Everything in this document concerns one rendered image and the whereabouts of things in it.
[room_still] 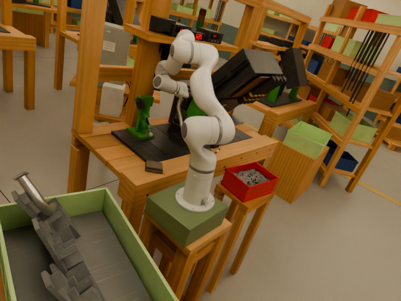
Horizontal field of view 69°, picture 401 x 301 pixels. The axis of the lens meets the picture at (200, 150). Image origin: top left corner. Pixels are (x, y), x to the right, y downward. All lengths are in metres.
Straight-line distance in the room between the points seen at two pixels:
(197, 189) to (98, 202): 0.45
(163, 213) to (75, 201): 0.37
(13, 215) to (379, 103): 4.00
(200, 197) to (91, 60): 0.98
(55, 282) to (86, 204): 0.61
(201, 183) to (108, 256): 0.47
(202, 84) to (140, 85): 0.82
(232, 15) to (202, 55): 11.10
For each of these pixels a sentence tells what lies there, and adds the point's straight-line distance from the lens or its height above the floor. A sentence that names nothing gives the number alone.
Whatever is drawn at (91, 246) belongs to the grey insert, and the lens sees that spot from 1.28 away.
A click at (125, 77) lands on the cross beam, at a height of 1.21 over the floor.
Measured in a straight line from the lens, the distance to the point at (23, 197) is 1.07.
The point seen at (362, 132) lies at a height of 0.85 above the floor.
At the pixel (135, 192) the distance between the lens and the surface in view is 1.54.
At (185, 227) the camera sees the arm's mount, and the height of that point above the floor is 0.95.
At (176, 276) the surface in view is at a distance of 1.48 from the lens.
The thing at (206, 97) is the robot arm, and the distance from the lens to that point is 1.27.
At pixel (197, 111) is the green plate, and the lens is 1.98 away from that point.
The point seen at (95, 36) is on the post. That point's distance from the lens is 1.78.
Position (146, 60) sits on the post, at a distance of 2.01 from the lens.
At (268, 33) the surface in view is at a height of 1.43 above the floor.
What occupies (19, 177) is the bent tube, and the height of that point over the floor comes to 1.16.
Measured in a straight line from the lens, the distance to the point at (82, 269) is 1.07.
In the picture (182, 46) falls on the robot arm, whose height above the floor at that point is 1.59.
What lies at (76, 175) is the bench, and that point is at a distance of 2.12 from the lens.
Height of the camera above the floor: 1.78
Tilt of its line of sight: 26 degrees down
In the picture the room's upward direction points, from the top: 17 degrees clockwise
